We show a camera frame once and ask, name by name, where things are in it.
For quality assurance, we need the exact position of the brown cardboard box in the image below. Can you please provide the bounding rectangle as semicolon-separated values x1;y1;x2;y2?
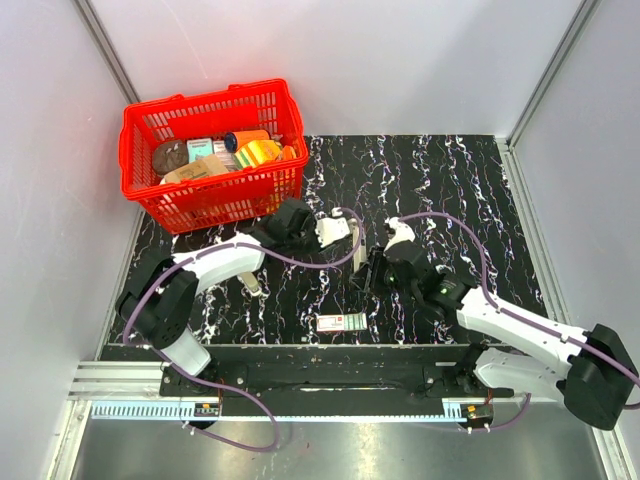
160;154;230;184

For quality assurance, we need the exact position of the red plastic shopping basket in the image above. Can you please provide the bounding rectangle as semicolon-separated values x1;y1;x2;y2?
119;79;309;234

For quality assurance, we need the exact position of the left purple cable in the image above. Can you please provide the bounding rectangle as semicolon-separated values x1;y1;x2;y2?
122;207;365;451

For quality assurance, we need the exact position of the white staple box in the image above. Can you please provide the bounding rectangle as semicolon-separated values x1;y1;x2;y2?
316;312;368;333

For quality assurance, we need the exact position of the teal white box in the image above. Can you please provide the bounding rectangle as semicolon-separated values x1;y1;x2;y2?
186;138;214;163

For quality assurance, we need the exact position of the orange cylinder can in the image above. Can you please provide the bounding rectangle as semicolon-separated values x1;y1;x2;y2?
224;129;271;153

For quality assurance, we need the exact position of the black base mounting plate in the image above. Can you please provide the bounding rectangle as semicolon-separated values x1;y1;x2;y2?
159;343;515;401

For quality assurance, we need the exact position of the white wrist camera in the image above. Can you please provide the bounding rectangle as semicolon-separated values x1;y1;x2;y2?
315;207;351;249
384;217;416;252

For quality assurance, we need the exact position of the purple cable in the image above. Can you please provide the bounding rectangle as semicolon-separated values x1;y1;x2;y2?
122;207;365;451
394;211;640;434

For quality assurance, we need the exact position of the black marble pattern mat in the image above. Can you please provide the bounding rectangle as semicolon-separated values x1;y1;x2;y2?
189;134;546;345

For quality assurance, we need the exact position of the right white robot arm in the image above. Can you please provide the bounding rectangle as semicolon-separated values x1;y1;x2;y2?
350;240;638;431

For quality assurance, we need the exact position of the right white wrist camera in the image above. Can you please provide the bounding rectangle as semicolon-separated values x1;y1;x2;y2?
384;217;416;252

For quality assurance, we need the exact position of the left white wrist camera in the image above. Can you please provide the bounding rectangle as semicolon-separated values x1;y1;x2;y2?
315;207;351;249

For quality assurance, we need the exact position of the yellow green box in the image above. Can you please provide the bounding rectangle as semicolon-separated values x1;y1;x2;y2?
234;140;282;169

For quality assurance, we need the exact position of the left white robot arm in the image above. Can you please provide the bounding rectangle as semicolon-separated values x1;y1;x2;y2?
115;198;332;396

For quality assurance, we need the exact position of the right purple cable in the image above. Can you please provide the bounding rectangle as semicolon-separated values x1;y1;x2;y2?
394;211;640;434

